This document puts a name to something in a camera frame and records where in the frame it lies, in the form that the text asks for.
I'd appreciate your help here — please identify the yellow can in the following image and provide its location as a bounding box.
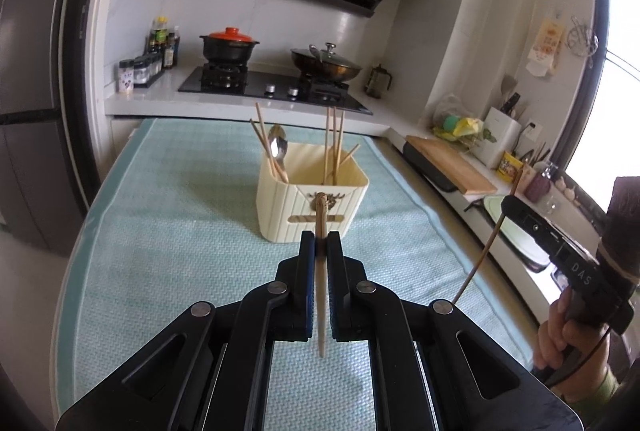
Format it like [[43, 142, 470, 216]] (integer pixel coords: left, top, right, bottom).
[[497, 151, 523, 182]]

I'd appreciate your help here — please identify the grey refrigerator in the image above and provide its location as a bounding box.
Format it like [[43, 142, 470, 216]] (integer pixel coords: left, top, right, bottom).
[[0, 0, 101, 257]]

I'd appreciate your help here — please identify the hanging wall calendar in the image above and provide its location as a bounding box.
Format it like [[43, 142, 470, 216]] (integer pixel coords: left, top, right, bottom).
[[527, 13, 566, 76]]

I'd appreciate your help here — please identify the metal wire wall rack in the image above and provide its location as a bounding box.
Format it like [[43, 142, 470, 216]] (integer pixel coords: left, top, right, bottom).
[[565, 16, 600, 59]]

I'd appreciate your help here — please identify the grey spatula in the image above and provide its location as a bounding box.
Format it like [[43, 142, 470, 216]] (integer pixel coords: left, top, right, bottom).
[[501, 75, 518, 112]]

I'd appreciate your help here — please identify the person's right hand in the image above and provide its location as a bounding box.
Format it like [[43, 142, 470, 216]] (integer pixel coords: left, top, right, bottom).
[[532, 283, 613, 399]]

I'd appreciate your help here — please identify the teal woven mat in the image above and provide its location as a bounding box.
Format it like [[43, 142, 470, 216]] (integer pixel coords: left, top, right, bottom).
[[50, 117, 533, 431]]

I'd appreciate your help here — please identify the mauve cup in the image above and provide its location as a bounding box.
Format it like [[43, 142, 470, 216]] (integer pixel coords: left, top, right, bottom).
[[522, 168, 556, 204]]

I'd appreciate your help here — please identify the cream ribbed utensil holder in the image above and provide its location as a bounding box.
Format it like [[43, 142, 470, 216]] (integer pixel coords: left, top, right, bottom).
[[256, 142, 370, 244]]

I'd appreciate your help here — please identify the black clay pot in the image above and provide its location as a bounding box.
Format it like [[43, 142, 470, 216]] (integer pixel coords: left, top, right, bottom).
[[200, 35, 260, 64]]

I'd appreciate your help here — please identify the wooden cutting board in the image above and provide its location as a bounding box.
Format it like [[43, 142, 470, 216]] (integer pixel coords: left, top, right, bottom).
[[405, 135, 498, 196]]

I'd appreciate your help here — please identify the glass jar with handle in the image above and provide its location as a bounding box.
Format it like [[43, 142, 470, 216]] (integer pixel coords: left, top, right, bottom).
[[364, 63, 393, 99]]

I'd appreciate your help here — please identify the glass wok lid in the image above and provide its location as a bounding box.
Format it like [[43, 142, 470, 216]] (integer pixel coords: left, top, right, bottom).
[[300, 42, 358, 69]]

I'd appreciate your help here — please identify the dark metal wok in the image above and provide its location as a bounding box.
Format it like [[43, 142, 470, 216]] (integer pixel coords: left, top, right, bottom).
[[290, 45, 363, 82]]

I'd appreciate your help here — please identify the person's right forearm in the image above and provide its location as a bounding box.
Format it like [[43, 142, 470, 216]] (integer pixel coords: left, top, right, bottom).
[[565, 368, 626, 412]]

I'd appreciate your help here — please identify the orange pot lid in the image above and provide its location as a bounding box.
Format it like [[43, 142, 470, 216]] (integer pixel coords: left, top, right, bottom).
[[209, 27, 253, 44]]

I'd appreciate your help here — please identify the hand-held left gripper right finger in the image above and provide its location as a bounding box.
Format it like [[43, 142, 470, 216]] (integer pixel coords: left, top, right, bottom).
[[325, 232, 583, 431]]

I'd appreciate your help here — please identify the white utensil box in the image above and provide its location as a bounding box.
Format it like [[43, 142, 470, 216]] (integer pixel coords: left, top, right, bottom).
[[472, 106, 523, 169]]

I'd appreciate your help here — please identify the dark sauce bottle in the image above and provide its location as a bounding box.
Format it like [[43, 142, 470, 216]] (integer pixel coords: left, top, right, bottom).
[[162, 32, 178, 70]]

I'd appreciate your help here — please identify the yellow cap sauce bottle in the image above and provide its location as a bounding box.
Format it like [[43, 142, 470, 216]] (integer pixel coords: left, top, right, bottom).
[[151, 16, 169, 54]]

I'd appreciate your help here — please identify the black cable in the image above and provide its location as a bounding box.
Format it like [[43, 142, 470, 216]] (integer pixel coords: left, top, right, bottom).
[[530, 326, 611, 387]]

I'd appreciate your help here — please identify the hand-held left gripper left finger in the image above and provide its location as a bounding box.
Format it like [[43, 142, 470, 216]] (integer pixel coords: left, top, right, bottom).
[[55, 232, 318, 431]]

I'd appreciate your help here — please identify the black gas stove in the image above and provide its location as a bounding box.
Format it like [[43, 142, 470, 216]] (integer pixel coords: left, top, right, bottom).
[[177, 63, 373, 116]]

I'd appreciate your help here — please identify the pale green pan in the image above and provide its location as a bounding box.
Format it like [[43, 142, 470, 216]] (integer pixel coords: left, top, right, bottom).
[[465, 195, 551, 273]]

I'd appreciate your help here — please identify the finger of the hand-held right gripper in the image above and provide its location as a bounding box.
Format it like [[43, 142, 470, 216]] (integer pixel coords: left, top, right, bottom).
[[500, 195, 551, 244]]

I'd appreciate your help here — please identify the clear plastic bag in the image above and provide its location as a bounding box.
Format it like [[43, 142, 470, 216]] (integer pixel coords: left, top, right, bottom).
[[432, 93, 498, 144]]

